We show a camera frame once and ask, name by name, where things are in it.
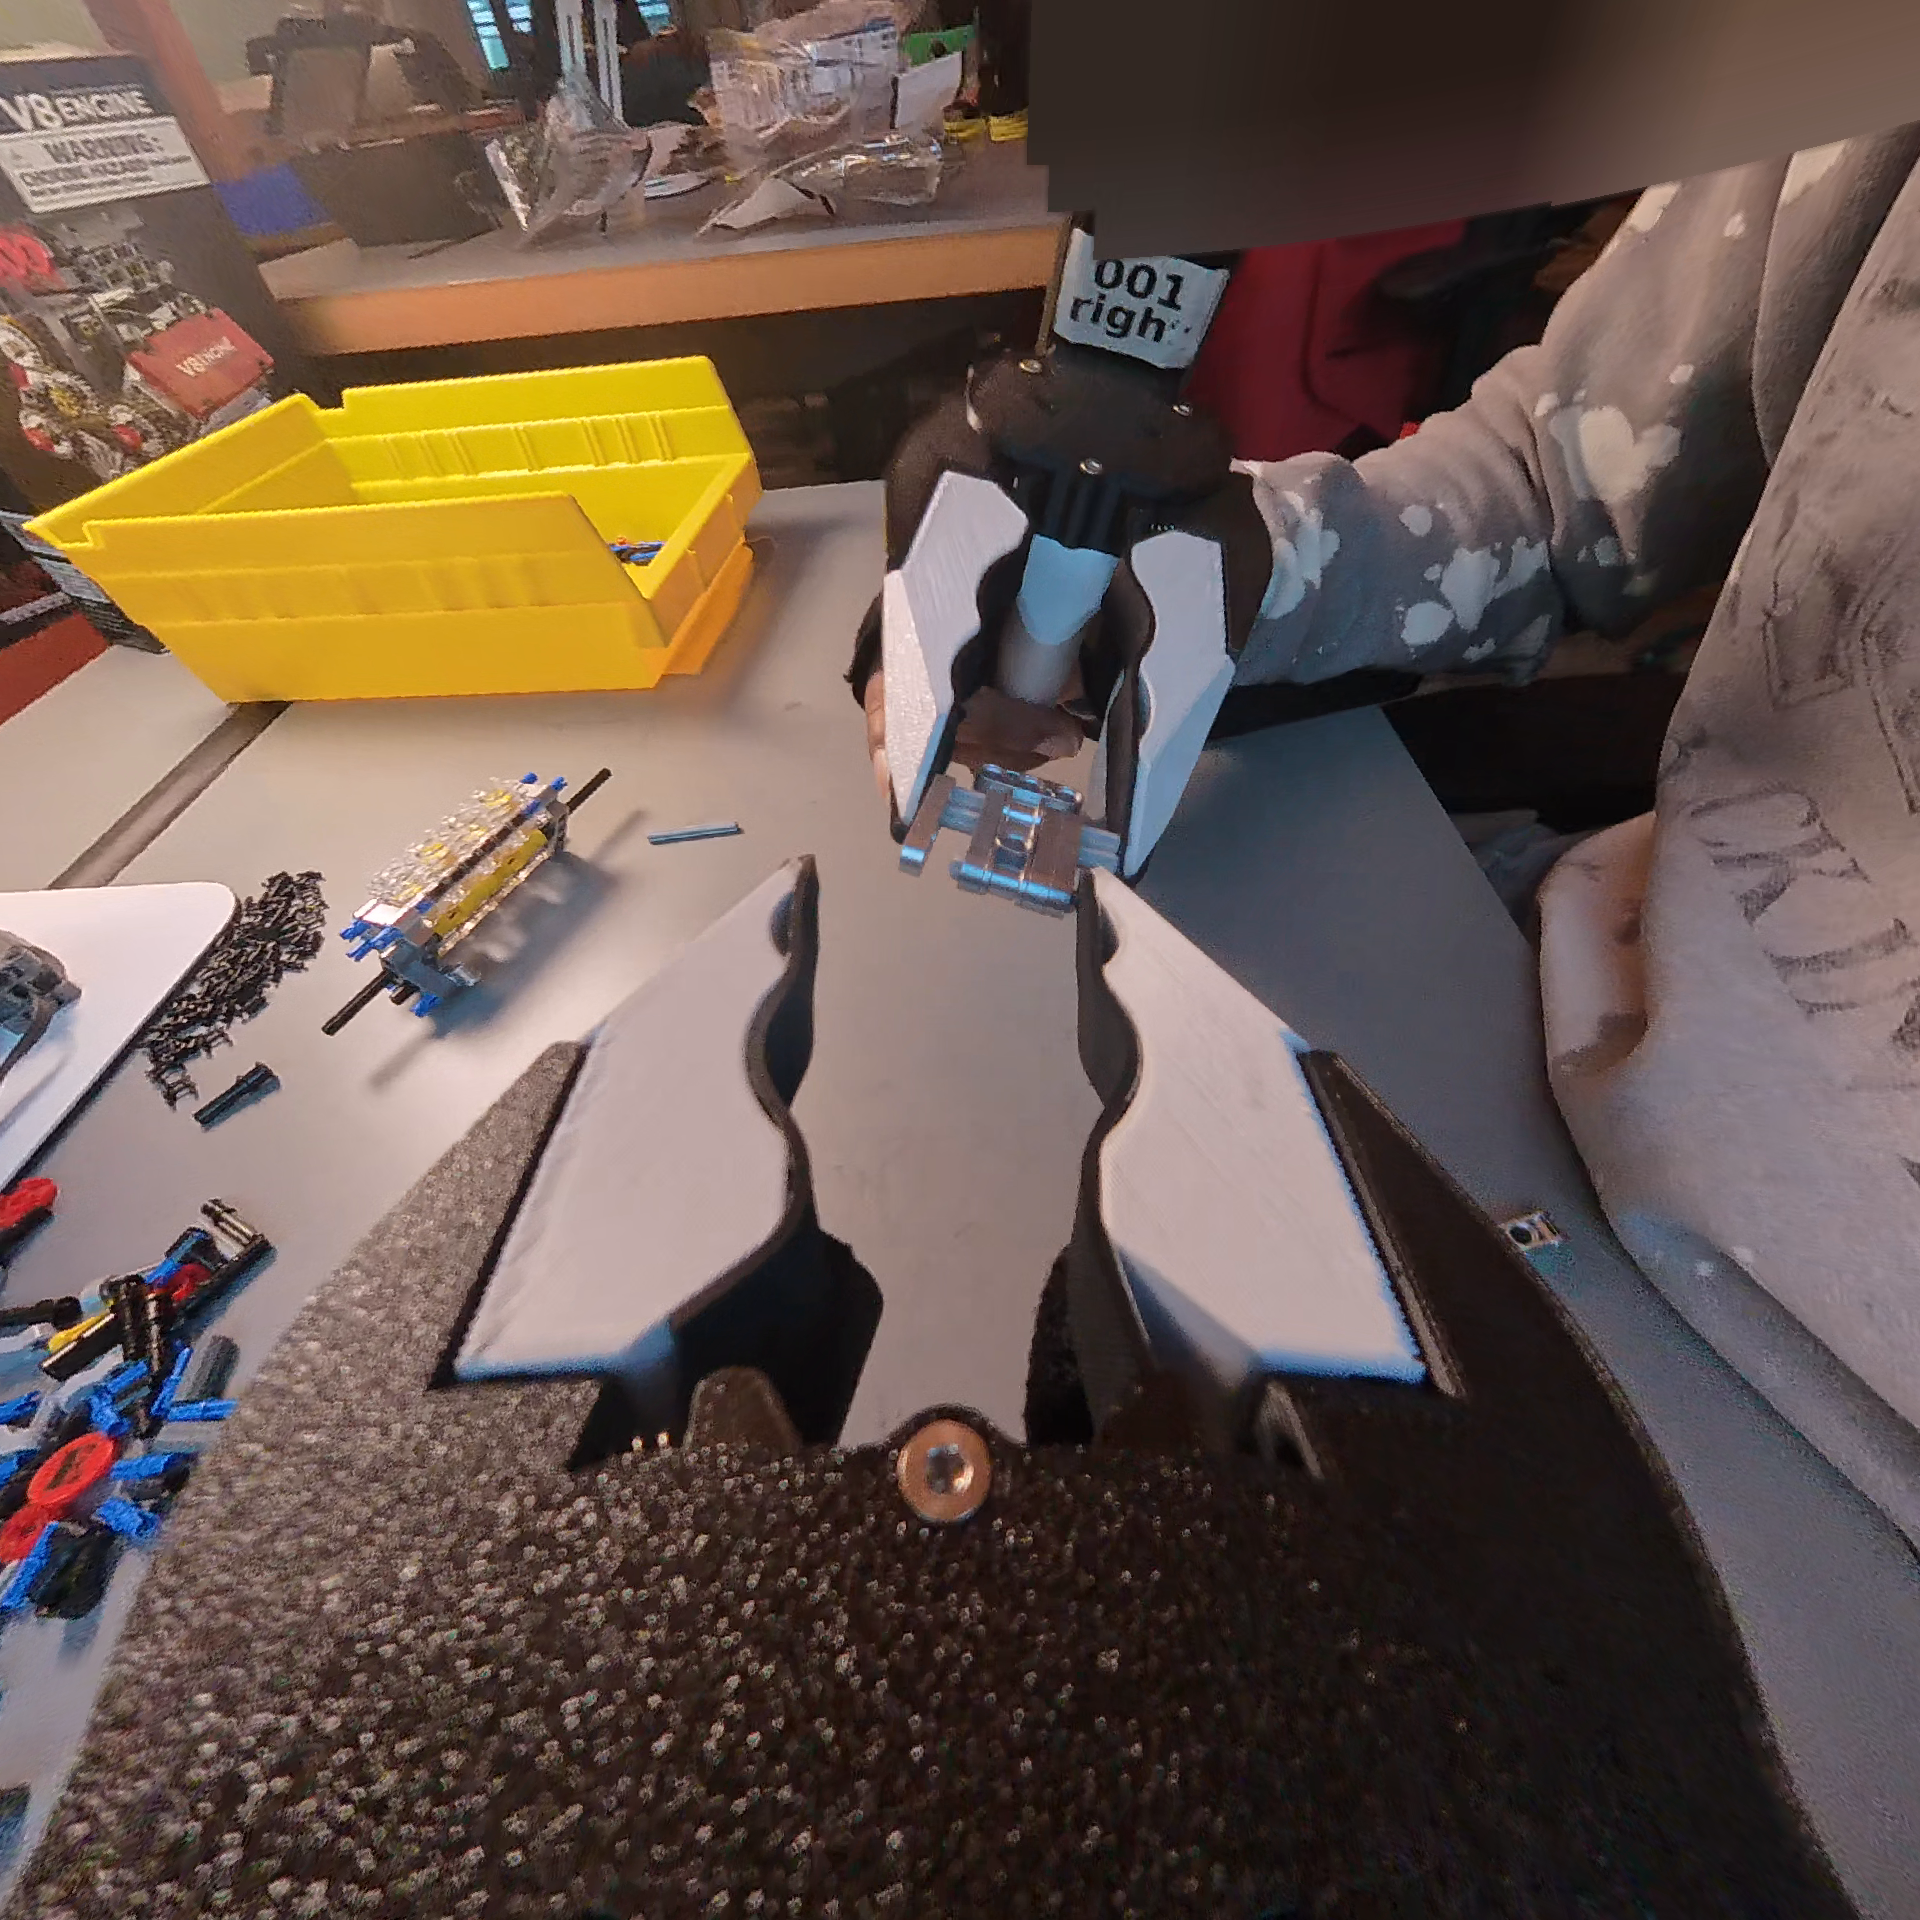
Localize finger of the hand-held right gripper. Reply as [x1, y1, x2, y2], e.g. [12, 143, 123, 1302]
[878, 469, 1040, 850]
[1092, 526, 1235, 885]

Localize light wooden beam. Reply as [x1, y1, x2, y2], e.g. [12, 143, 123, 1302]
[256, 208, 1071, 366]

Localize clear plastic bags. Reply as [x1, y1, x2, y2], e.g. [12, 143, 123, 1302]
[475, 15, 998, 246]

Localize pile of blue brick pieces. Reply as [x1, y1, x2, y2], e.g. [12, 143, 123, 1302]
[0, 1176, 275, 1625]

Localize grey desk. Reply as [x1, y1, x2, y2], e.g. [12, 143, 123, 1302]
[0, 481, 1920, 1920]

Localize grey brick beam assembly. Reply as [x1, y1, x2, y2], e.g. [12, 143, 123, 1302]
[899, 765, 1090, 915]

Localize large yellow parts bin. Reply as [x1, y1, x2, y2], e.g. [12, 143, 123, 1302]
[27, 355, 768, 707]

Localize person's right forearm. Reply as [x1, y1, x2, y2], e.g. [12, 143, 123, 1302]
[1231, 152, 1807, 697]

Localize printed product box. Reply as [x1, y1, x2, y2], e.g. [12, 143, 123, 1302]
[0, 49, 282, 640]

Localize yellow and clear brick model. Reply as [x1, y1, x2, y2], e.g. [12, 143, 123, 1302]
[319, 767, 620, 1040]

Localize pile of black brick pins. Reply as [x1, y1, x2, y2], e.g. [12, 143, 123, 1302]
[140, 869, 336, 1090]

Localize grey orange toy motor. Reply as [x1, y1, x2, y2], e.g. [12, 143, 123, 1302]
[0, 929, 86, 1080]

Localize white paper sheet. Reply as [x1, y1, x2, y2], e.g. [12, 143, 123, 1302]
[0, 879, 245, 1201]

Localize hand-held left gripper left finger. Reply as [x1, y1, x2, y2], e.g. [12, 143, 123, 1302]
[451, 859, 890, 1443]

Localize red cabinet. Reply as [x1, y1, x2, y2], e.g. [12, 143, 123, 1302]
[1199, 237, 1478, 462]

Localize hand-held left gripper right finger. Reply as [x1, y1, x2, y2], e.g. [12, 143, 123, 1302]
[1064, 872, 1435, 1443]

